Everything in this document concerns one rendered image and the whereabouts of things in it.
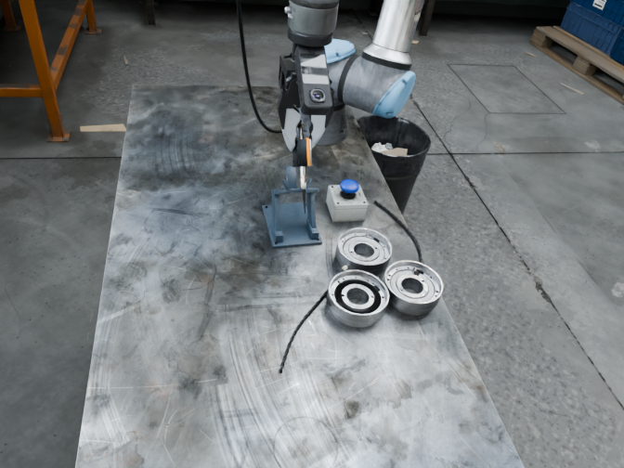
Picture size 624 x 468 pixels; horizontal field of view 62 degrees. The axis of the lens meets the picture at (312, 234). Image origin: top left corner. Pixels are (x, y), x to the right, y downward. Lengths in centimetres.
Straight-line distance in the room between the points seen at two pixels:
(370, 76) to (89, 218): 151
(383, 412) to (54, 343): 136
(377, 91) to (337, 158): 19
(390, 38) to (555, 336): 140
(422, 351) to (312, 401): 21
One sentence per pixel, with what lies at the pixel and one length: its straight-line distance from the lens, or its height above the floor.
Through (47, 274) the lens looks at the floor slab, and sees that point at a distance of 218.
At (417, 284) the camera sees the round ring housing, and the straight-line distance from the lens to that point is 97.
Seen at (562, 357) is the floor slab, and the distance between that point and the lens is 216.
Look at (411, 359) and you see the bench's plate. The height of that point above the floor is 80.
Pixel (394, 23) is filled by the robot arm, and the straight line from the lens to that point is 122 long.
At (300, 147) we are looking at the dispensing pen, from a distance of 92.
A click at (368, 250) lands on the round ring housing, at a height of 82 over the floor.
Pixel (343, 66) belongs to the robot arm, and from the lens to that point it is 125.
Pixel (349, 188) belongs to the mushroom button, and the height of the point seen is 87.
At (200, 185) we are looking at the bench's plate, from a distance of 116.
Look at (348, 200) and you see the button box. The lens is 108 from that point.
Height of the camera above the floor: 149
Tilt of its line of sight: 41 degrees down
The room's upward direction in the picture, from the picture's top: 8 degrees clockwise
